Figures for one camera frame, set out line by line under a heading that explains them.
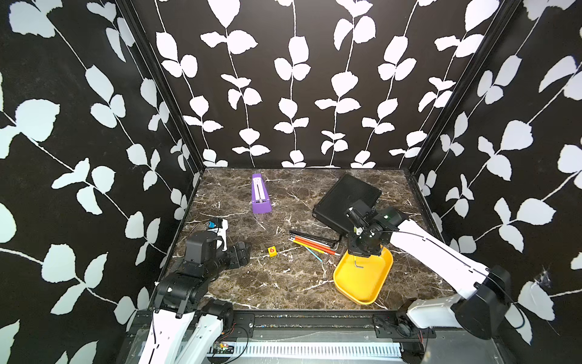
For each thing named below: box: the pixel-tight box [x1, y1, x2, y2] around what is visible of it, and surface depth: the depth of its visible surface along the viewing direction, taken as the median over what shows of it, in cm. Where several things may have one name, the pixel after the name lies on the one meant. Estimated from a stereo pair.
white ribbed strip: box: [234, 342, 404, 358], surface depth 71 cm
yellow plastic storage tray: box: [333, 246, 394, 306], surface depth 84 cm
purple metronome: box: [251, 172, 273, 214], surface depth 100 cm
